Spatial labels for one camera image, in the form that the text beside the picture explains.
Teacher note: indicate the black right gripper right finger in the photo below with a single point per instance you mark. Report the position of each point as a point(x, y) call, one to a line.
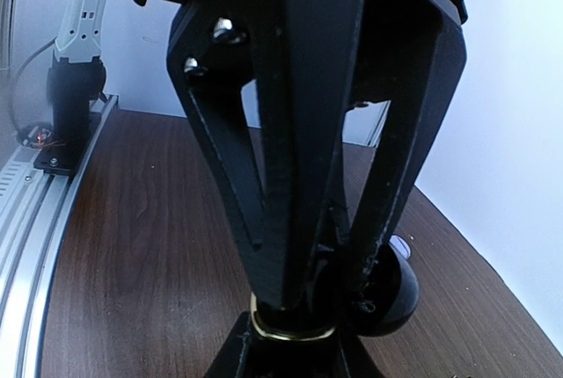
point(351, 359)

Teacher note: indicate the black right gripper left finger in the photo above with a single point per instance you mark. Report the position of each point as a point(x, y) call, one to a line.
point(241, 353)

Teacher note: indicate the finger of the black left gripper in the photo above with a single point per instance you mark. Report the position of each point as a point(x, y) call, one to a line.
point(404, 140)
point(272, 168)

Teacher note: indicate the black earbud charging case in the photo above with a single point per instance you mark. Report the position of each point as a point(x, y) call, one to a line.
point(381, 308)

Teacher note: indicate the lilac earbud charging case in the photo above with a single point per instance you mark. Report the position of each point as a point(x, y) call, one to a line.
point(401, 246)

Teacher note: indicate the left controller circuit board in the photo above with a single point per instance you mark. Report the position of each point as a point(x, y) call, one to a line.
point(37, 135)

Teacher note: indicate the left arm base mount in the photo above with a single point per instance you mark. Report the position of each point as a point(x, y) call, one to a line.
point(64, 159)

